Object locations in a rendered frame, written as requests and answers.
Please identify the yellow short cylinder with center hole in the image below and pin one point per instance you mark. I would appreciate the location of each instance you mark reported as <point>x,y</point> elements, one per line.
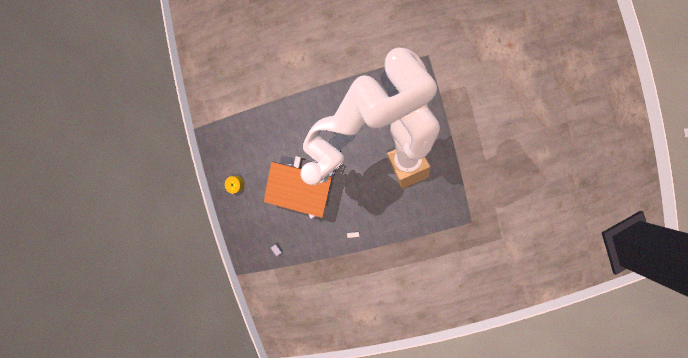
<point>234,184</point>

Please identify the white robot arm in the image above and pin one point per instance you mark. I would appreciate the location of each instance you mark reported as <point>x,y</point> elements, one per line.
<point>367,99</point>

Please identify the orange wooden dolly on casters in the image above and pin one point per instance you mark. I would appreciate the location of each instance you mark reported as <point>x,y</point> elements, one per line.
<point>286,188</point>

